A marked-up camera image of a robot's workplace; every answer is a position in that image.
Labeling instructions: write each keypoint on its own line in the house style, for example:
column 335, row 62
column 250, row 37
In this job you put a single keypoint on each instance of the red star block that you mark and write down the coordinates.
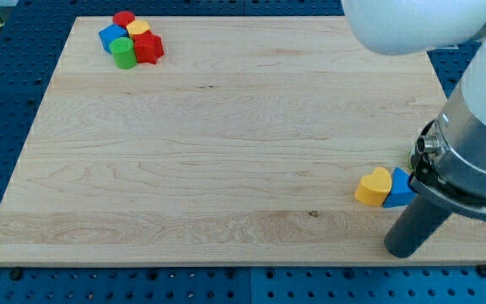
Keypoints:
column 148, row 47

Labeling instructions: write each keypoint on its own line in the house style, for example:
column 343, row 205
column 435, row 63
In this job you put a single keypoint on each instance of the blue triangle block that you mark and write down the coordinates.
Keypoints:
column 401, row 193

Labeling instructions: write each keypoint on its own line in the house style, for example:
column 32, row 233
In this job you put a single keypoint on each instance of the green cylinder block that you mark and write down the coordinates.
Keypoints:
column 122, row 51

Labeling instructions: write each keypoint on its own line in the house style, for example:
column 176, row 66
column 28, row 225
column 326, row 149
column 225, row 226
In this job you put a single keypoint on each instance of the silver end effector flange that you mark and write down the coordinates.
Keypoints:
column 449, row 167

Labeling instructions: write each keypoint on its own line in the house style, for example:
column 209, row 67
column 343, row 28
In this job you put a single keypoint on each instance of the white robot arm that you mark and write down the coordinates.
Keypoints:
column 398, row 27

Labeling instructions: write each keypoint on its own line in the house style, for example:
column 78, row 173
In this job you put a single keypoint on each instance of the blue cube block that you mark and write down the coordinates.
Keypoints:
column 109, row 34

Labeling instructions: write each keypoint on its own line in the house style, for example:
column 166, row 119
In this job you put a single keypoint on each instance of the red round block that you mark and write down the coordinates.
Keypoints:
column 123, row 18

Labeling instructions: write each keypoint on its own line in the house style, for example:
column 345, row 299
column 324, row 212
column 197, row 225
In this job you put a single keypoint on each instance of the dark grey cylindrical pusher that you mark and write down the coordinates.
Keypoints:
column 415, row 225

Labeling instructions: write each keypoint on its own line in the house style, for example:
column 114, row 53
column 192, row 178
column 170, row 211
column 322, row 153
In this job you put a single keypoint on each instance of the yellow hexagon block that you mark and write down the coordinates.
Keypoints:
column 137, row 27

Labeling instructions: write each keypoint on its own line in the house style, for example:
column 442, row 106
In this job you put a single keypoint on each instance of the light wooden board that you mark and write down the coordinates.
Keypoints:
column 241, row 146

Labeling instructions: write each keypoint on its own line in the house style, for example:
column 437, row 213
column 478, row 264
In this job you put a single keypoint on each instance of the yellow heart block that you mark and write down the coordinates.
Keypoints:
column 374, row 188

